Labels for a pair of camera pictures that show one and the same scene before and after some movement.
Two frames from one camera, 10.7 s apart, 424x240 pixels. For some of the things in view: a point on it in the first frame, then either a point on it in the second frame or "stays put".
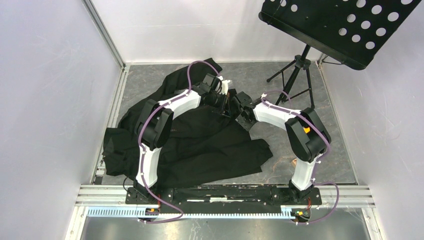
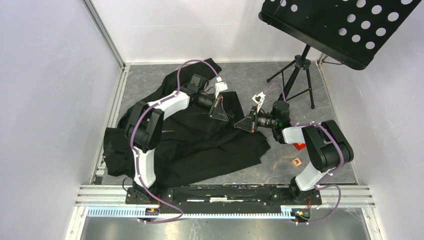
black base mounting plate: [224, 198] stays put
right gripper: [247, 126] -> [248, 123]
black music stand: [352, 31] stays put
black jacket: [204, 145] stays put
